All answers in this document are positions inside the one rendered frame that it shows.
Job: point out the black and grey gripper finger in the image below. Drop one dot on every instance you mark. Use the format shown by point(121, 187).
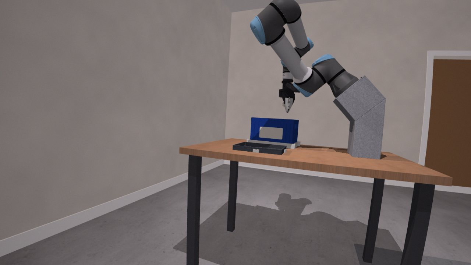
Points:
point(285, 103)
point(290, 102)

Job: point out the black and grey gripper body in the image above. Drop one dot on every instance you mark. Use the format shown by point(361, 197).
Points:
point(288, 92)

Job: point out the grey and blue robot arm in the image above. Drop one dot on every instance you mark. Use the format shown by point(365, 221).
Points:
point(268, 28)

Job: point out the blue plastic crate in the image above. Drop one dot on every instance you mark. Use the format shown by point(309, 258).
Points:
point(274, 130)

